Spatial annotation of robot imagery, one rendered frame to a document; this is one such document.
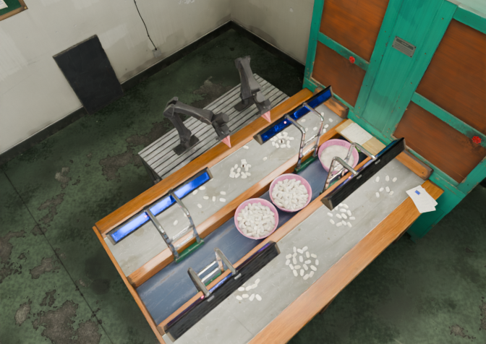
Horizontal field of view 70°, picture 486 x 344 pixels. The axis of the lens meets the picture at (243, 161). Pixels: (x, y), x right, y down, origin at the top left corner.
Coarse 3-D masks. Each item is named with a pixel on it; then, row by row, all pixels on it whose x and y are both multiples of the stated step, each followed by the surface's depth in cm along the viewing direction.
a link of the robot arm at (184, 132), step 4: (168, 104) 222; (176, 112) 227; (172, 116) 224; (176, 116) 227; (172, 120) 227; (176, 120) 227; (180, 120) 231; (176, 124) 231; (180, 124) 231; (176, 128) 234; (180, 128) 234; (184, 128) 237; (180, 132) 237; (184, 132) 237; (188, 132) 241; (180, 136) 240; (184, 136) 239; (188, 136) 241; (188, 140) 242
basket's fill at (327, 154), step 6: (324, 150) 239; (330, 150) 239; (336, 150) 239; (342, 150) 239; (348, 150) 238; (324, 156) 236; (330, 156) 235; (342, 156) 235; (324, 162) 234; (330, 162) 233; (336, 162) 233; (336, 168) 230
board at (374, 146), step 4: (348, 120) 247; (344, 124) 245; (348, 124) 245; (336, 128) 244; (340, 128) 244; (344, 128) 243; (340, 132) 241; (344, 136) 239; (372, 136) 238; (368, 140) 236; (372, 140) 236; (376, 140) 236; (364, 144) 235; (368, 144) 235; (372, 144) 235; (376, 144) 234; (380, 144) 234; (364, 148) 233; (368, 148) 233; (372, 148) 233; (376, 148) 232; (380, 148) 232; (372, 152) 231; (376, 152) 230
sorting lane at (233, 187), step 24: (312, 120) 253; (336, 120) 253; (264, 144) 243; (216, 168) 233; (264, 168) 231; (192, 192) 223; (216, 192) 223; (240, 192) 222; (168, 216) 214; (192, 216) 214; (144, 240) 206; (120, 264) 199
